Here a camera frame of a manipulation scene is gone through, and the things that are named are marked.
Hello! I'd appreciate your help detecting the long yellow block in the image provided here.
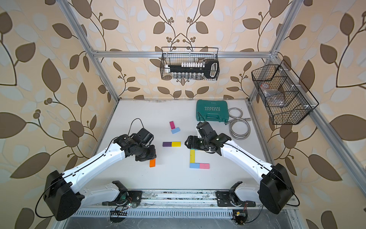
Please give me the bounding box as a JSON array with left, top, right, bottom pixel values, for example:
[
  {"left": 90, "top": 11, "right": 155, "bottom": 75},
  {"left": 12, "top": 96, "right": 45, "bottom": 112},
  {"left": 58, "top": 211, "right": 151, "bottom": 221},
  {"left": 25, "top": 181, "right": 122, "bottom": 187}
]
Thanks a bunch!
[{"left": 190, "top": 149, "right": 195, "bottom": 163}]

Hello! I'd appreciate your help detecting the large yellow block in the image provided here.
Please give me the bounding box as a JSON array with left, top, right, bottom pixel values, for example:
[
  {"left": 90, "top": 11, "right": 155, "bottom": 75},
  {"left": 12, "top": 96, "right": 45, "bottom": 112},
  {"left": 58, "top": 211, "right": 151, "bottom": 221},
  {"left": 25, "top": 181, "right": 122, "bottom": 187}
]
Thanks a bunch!
[{"left": 172, "top": 142, "right": 181, "bottom": 147}]

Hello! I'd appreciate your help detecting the orange block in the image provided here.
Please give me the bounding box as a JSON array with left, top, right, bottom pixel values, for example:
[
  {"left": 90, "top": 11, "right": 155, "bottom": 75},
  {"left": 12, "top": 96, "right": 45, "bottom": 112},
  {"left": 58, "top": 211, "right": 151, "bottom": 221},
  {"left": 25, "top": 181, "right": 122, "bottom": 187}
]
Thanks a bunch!
[{"left": 149, "top": 159, "right": 156, "bottom": 168}]

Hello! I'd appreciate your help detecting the light blue block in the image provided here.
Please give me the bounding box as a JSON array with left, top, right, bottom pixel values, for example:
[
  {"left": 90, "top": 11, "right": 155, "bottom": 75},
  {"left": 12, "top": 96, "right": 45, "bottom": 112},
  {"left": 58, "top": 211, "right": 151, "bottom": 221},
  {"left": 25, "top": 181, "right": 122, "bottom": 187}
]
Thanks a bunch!
[
  {"left": 171, "top": 127, "right": 181, "bottom": 134},
  {"left": 189, "top": 163, "right": 200, "bottom": 169}
]

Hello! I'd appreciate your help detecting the pink block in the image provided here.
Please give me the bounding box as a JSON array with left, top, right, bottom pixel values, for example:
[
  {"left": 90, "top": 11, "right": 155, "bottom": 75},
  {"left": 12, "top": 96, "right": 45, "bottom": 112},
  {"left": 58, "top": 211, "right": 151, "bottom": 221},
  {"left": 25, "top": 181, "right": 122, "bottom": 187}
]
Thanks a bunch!
[{"left": 199, "top": 163, "right": 210, "bottom": 169}]

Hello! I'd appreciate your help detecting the purple block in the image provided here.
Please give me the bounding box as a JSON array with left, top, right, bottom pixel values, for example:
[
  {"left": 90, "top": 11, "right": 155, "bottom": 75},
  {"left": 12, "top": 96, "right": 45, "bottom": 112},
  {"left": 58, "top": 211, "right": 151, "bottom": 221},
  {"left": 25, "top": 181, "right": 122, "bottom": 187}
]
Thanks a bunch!
[{"left": 163, "top": 142, "right": 172, "bottom": 148}]

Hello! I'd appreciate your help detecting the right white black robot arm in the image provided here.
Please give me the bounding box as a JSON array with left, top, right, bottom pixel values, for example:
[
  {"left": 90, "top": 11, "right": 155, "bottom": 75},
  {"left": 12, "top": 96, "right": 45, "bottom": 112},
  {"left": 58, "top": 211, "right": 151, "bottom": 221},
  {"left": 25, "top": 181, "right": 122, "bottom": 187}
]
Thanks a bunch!
[{"left": 185, "top": 122, "right": 295, "bottom": 214}]

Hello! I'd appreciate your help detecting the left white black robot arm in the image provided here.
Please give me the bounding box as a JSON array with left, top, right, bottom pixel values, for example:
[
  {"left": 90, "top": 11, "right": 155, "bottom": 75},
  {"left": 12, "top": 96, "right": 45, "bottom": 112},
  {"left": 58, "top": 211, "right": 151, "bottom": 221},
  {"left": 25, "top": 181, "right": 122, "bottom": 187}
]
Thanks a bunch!
[{"left": 41, "top": 128, "right": 156, "bottom": 221}]

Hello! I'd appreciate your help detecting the light blue tilted block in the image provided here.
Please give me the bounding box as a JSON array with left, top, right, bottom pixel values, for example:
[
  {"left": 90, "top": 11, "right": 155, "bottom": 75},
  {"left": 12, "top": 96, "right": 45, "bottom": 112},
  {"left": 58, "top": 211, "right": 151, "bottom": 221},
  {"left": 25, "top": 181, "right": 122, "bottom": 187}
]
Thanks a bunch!
[{"left": 171, "top": 127, "right": 181, "bottom": 134}]

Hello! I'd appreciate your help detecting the green plastic tool case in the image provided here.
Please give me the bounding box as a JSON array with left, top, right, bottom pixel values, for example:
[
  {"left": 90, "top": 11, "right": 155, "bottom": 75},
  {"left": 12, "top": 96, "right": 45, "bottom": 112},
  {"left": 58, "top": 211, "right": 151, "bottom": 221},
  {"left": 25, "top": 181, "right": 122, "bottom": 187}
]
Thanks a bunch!
[{"left": 196, "top": 100, "right": 229, "bottom": 123}]

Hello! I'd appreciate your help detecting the black white tool in basket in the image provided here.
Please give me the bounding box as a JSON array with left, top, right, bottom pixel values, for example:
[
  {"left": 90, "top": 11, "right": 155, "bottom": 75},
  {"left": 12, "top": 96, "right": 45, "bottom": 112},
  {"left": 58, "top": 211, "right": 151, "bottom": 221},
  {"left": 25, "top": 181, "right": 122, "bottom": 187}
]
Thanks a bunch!
[{"left": 162, "top": 60, "right": 220, "bottom": 80}]

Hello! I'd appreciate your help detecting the plastic bag in basket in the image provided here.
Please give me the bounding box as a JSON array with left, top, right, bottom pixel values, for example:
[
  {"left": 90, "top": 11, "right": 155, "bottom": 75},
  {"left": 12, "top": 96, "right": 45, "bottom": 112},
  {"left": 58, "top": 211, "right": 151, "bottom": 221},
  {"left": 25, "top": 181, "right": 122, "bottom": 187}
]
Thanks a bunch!
[{"left": 260, "top": 83, "right": 286, "bottom": 107}]

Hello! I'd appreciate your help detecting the coiled metal hose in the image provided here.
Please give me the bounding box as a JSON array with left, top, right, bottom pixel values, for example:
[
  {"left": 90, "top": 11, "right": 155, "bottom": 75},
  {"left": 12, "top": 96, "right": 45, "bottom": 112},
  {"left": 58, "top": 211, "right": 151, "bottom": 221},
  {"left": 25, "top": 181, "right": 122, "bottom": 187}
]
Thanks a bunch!
[{"left": 225, "top": 107, "right": 252, "bottom": 140}]

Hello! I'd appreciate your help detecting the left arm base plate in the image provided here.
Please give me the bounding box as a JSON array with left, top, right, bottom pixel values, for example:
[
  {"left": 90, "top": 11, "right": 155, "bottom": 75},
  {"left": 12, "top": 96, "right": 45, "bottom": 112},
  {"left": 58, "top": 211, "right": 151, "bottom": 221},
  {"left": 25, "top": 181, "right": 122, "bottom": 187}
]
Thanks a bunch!
[{"left": 102, "top": 190, "right": 143, "bottom": 208}]

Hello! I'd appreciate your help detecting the aluminium frame rail front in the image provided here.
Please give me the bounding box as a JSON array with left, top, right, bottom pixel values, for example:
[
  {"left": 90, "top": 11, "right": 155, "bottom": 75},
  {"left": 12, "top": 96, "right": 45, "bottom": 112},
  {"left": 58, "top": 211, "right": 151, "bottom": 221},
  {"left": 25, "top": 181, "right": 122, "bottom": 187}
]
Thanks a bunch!
[{"left": 61, "top": 188, "right": 298, "bottom": 211}]

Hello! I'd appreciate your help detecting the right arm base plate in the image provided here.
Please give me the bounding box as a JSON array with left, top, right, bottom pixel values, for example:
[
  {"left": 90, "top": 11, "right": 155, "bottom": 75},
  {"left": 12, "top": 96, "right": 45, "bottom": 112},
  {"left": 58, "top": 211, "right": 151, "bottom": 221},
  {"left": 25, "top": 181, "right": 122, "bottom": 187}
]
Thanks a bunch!
[{"left": 215, "top": 191, "right": 259, "bottom": 208}]

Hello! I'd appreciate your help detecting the black wire basket right wall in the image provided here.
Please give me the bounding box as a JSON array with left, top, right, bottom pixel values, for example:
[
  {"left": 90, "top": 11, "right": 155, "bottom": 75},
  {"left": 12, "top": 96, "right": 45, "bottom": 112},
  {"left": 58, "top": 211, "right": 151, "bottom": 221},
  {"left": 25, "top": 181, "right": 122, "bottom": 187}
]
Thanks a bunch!
[{"left": 251, "top": 60, "right": 319, "bottom": 125}]

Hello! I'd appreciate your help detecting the black wire basket wall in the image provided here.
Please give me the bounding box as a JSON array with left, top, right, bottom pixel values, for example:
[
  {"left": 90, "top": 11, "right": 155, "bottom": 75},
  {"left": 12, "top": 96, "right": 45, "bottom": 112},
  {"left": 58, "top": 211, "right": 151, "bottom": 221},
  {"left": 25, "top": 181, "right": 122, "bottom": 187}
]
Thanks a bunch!
[
  {"left": 160, "top": 46, "right": 220, "bottom": 81},
  {"left": 251, "top": 60, "right": 319, "bottom": 125}
]

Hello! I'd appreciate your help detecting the black wire basket back wall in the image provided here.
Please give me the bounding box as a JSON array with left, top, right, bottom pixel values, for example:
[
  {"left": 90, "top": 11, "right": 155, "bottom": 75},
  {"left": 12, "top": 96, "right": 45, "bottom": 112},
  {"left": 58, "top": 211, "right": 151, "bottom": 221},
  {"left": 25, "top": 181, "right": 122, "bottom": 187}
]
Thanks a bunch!
[{"left": 160, "top": 46, "right": 220, "bottom": 81}]

